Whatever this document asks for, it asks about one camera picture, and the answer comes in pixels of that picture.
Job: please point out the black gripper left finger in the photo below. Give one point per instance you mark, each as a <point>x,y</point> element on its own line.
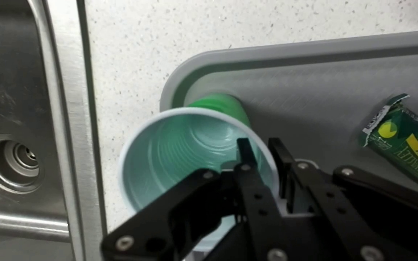
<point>171,207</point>

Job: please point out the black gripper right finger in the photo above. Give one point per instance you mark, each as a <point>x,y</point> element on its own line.
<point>326,203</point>

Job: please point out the green plastic cup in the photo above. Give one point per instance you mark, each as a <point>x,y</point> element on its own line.
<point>171,149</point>

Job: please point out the grey plastic tray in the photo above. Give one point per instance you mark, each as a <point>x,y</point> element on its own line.
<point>316,96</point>

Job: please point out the green snack bar wrapper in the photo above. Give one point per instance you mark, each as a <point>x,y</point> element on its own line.
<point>413,145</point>

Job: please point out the stainless steel sink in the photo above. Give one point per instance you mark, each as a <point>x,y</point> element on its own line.
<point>15,96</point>

